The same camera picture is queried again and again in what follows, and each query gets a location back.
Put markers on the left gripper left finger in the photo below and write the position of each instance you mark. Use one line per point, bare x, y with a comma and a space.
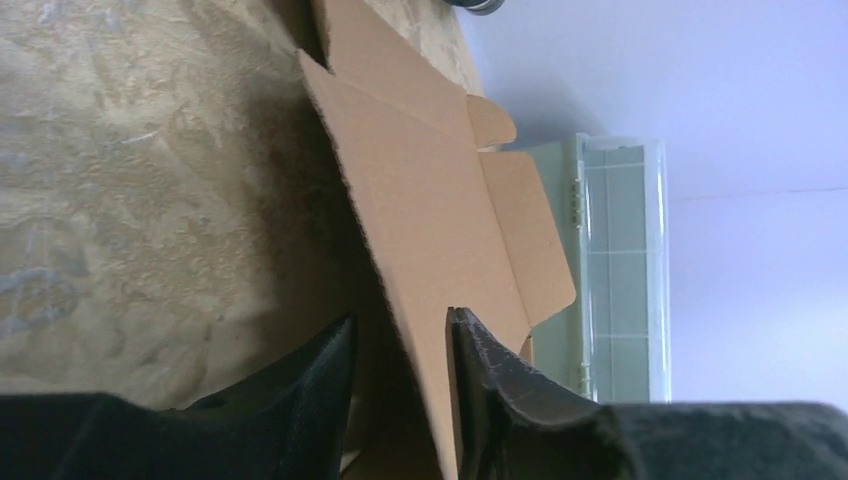
285, 421

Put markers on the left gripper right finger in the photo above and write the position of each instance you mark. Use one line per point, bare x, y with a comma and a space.
516, 423

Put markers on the brown cardboard box sheet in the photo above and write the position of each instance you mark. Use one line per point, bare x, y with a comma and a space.
450, 218

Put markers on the clear plastic storage bin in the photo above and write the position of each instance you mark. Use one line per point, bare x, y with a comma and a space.
608, 198

